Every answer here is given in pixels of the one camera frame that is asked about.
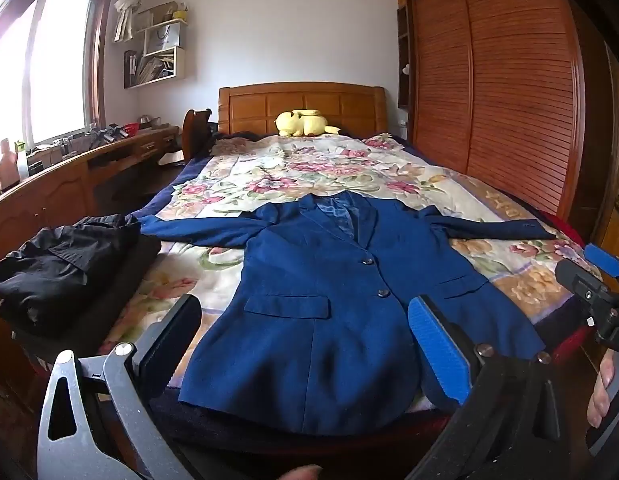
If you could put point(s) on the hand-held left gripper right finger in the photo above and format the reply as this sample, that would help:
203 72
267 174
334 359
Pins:
434 340

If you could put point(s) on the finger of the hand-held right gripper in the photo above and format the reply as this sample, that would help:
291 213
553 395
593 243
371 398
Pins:
603 260
579 280

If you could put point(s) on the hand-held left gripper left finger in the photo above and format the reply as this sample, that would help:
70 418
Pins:
159 345

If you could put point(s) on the blue blazer jacket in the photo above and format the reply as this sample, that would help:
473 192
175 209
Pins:
309 270

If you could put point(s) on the pile of black clothes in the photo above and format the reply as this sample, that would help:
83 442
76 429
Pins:
64 270

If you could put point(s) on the person's right hand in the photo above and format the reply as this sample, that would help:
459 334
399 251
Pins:
602 385

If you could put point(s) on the person's left hand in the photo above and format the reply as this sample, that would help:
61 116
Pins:
302 474

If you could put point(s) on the wooden desk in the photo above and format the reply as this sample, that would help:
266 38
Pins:
49 195

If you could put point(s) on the floral blanket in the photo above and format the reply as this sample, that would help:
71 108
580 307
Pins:
269 180

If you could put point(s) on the wooden slatted wardrobe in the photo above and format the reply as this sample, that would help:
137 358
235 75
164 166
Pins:
494 85

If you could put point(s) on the wooden chair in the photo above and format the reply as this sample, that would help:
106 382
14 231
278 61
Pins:
195 132

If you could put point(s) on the white bottle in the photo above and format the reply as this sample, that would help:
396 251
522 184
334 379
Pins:
22 162

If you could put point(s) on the beige bottle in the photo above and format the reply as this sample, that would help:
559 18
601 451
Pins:
7 165

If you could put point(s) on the yellow plush toy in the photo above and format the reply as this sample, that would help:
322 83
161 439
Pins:
304 122

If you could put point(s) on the wooden bed headboard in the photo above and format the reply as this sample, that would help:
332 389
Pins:
304 102

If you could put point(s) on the dark corner shelf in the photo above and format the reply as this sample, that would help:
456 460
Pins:
404 55

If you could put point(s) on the window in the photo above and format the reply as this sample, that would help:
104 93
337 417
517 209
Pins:
44 55

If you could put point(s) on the tied white curtain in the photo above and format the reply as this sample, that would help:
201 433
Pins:
132 2

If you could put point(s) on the white wall shelf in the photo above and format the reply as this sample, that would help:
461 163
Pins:
159 50

